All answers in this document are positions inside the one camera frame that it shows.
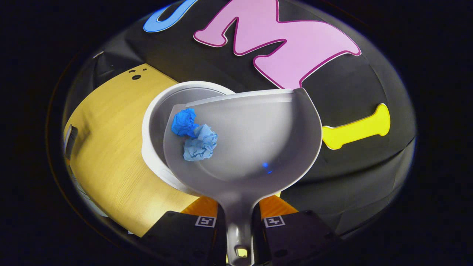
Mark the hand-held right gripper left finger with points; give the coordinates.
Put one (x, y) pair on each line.
(177, 236)

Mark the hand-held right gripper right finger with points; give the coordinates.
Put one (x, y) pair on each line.
(295, 236)

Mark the light blue paper ball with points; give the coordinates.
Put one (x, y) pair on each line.
(201, 146)

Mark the grey plastic dustpan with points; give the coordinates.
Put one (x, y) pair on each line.
(258, 140)

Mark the dark blue paper ball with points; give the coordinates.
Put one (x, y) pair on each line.
(184, 123)

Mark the white ribbed garbage bin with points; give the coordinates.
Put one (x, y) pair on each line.
(155, 125)

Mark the yellow wooden desktop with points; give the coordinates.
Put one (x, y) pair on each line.
(111, 147)

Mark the black backdrop cloth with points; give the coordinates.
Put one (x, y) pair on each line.
(351, 177)

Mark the white cloth clip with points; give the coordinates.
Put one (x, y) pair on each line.
(98, 54)

